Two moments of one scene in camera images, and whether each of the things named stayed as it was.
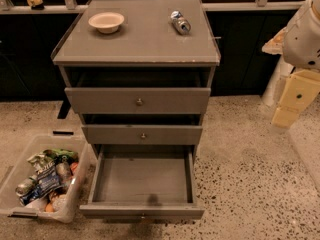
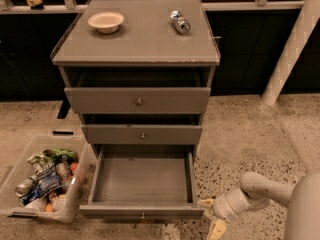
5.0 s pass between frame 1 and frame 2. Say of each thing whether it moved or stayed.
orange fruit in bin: stayed
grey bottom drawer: stayed
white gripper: moved
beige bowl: stayed
